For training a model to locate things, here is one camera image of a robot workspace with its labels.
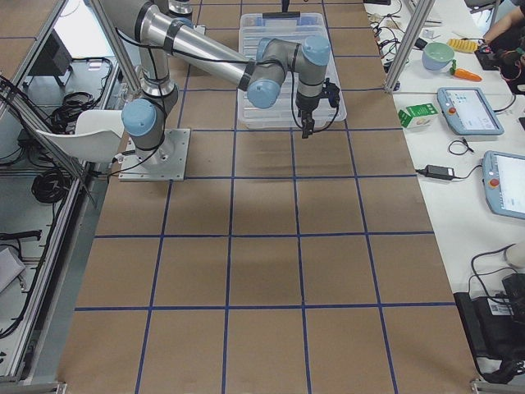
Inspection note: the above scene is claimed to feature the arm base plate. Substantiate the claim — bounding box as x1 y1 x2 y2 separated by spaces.
117 128 191 181

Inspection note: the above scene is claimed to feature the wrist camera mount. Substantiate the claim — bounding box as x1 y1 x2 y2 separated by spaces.
321 78 340 108

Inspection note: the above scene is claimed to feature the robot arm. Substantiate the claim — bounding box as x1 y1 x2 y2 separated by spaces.
93 1 340 139

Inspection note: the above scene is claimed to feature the teach pendant tablet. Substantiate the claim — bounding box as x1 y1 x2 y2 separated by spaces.
482 151 524 219
436 87 504 135

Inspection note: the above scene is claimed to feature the clear plastic storage box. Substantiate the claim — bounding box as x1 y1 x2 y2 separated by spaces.
238 108 346 130

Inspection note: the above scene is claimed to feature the black box latch handle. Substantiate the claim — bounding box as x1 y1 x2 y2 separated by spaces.
262 11 300 19

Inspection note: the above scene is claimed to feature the clear plastic box lid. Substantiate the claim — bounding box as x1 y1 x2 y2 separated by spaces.
237 12 349 124

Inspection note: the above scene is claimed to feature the black power adapter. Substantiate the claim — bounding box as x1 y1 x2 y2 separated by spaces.
424 165 455 181

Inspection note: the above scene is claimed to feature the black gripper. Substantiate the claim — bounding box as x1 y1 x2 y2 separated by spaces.
295 96 319 139

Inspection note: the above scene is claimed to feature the green bowl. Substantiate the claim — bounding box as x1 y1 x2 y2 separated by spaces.
422 42 454 71

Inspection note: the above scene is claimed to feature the aluminium frame post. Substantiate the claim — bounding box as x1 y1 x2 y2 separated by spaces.
384 0 435 94

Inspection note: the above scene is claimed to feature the green white carton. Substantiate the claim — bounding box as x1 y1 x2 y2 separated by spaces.
398 103 439 129

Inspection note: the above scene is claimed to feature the toy carrot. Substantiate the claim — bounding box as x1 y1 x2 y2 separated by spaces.
449 59 482 82

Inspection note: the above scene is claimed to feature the white chair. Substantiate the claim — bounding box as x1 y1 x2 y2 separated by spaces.
36 110 124 163

